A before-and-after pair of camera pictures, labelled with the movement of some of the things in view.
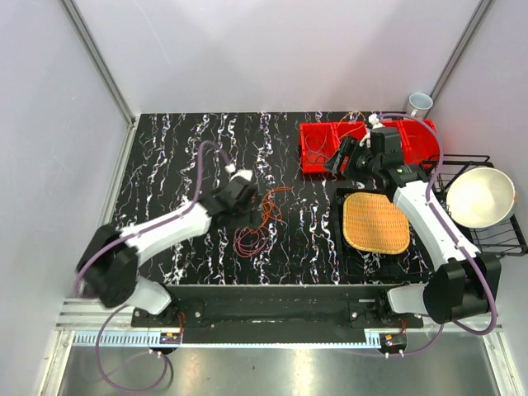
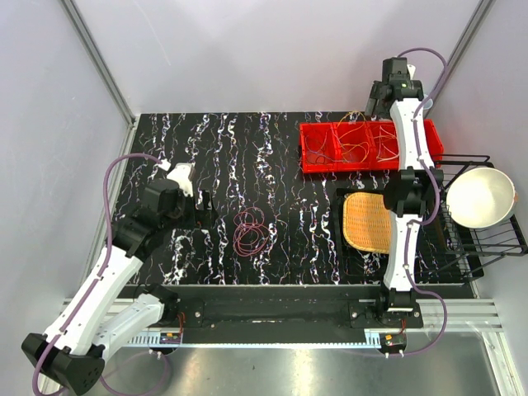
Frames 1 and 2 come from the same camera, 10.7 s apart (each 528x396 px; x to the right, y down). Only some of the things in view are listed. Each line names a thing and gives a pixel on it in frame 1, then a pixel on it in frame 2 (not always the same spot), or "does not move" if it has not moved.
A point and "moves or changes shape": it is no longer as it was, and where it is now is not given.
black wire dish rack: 502,240 does not move
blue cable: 317,152 does not move
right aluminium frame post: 464,42 does not move
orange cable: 270,209 moves or changes shape
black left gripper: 248,218 to 198,216
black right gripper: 352,147 to 372,109
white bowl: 481,197 does not move
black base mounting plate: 279,309 does not move
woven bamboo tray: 372,223 does not move
